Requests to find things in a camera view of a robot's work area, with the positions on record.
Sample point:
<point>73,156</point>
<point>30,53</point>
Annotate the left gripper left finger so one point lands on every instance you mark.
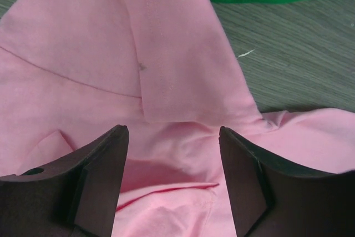
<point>75,195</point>

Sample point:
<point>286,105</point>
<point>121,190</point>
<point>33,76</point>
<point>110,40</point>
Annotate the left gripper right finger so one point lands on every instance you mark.
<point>273,196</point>

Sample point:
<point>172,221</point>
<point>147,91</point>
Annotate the pink t shirt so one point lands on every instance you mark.
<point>73,69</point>

